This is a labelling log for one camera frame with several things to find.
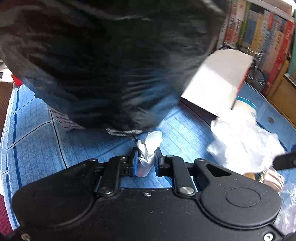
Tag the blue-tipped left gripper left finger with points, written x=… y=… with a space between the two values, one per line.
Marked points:
x=112 y=171

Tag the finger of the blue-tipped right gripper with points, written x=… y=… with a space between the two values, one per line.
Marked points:
x=285 y=162

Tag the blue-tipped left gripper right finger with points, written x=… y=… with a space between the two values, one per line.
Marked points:
x=179 y=171

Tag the small white tissue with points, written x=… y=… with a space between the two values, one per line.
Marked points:
x=147 y=148

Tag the white torn cardboard box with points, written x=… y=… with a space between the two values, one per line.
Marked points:
x=215 y=85

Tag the row of upright books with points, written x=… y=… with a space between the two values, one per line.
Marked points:
x=266 y=26

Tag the silver coin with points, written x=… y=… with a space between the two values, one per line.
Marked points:
x=271 y=120

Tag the clear plastic wrapper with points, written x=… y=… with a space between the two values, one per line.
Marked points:
x=285 y=220

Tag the wooden desk shelf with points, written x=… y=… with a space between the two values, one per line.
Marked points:
x=282 y=94

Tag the blue checkered tablecloth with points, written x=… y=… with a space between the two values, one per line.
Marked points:
x=34 y=145

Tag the miniature black bicycle model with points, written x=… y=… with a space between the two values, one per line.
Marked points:
x=255 y=76

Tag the black trash bag bin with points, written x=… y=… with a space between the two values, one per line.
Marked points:
x=118 y=66

